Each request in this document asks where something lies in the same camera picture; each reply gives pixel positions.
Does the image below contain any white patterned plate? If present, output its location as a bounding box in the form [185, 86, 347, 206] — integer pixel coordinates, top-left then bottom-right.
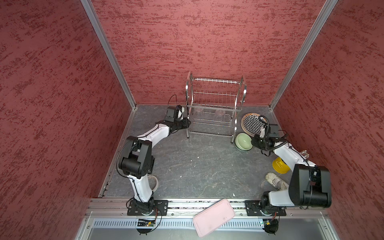
[241, 113, 269, 138]

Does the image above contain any pale green bowl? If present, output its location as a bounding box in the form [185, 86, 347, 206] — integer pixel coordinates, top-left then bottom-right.
[235, 133, 253, 151]

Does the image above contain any steel two-tier dish rack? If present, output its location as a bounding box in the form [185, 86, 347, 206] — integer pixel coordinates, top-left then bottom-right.
[185, 72, 247, 144]

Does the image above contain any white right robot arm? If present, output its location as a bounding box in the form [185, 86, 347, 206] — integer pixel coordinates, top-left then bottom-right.
[252, 124, 332, 214]

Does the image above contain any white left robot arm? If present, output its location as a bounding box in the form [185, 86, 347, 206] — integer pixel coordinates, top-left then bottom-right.
[116, 118, 191, 204]

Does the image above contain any yellow pen cup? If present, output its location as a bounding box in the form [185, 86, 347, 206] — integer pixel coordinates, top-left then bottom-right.
[273, 157, 291, 174]

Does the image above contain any coloured pens bundle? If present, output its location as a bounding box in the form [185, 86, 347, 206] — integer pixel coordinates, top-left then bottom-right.
[300, 150, 310, 159]

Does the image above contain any masking tape roll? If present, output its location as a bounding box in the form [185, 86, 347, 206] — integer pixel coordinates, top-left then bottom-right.
[148, 175, 159, 192]

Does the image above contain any pink tray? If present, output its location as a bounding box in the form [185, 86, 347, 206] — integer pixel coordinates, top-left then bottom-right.
[193, 199, 235, 238]

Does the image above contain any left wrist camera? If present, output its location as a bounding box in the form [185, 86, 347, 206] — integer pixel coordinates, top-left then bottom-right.
[175, 105, 185, 120]

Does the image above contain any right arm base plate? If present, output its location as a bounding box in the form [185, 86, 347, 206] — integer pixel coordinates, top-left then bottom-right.
[244, 200, 287, 217]

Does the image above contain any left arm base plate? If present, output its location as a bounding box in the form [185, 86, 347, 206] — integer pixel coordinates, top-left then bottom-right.
[127, 200, 169, 216]

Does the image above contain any aluminium front rail frame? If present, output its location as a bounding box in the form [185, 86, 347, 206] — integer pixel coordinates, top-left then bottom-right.
[76, 198, 339, 240]

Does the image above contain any aluminium corner post right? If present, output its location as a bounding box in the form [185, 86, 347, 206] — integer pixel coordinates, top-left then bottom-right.
[269, 0, 338, 111]

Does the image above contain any aluminium corner post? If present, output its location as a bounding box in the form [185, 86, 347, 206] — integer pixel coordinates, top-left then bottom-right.
[269, 0, 338, 111]
[81, 0, 137, 111]

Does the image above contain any aluminium corner post left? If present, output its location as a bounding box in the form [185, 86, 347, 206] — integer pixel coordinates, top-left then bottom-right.
[81, 0, 137, 111]

